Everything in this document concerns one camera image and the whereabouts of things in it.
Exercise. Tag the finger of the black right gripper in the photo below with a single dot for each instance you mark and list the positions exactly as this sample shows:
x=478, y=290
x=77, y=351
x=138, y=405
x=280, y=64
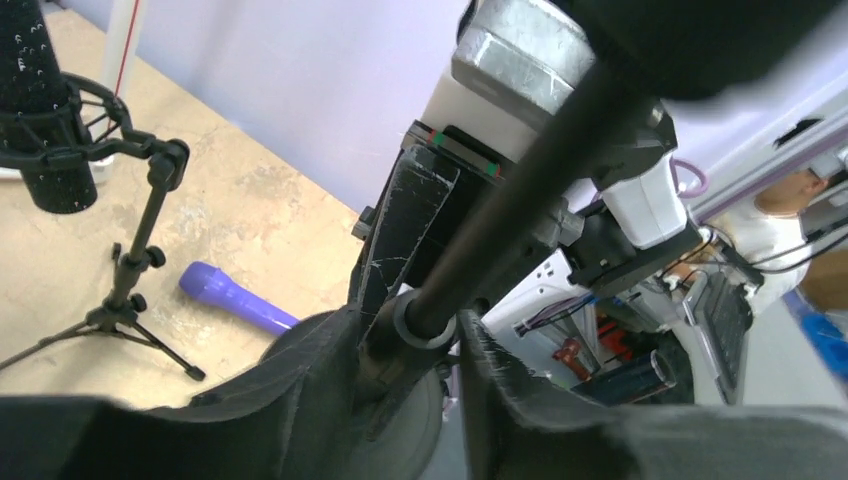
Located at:
x=412, y=198

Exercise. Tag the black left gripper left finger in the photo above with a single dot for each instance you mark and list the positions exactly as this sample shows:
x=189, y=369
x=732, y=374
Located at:
x=288, y=417

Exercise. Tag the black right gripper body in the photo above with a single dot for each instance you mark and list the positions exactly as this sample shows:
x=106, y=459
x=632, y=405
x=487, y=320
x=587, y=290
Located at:
x=601, y=256

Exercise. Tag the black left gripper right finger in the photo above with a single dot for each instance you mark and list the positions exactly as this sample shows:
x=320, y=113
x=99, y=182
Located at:
x=518, y=426

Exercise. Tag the purple microphone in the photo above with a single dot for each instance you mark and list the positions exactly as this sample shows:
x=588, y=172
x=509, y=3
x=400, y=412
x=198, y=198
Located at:
x=211, y=286

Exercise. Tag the black round-base microphone stand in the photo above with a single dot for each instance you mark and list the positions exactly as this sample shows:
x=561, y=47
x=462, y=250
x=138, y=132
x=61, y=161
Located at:
x=645, y=51

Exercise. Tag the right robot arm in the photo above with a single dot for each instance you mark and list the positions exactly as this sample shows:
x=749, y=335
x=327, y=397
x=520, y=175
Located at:
x=653, y=214

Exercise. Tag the black speckled condenser microphone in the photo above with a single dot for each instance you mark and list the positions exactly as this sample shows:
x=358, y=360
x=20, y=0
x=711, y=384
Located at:
x=36, y=114

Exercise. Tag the person in white shirt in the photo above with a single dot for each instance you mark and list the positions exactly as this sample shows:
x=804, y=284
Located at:
x=766, y=230

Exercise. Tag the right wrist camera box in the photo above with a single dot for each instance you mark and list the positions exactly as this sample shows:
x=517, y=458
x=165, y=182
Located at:
x=513, y=65

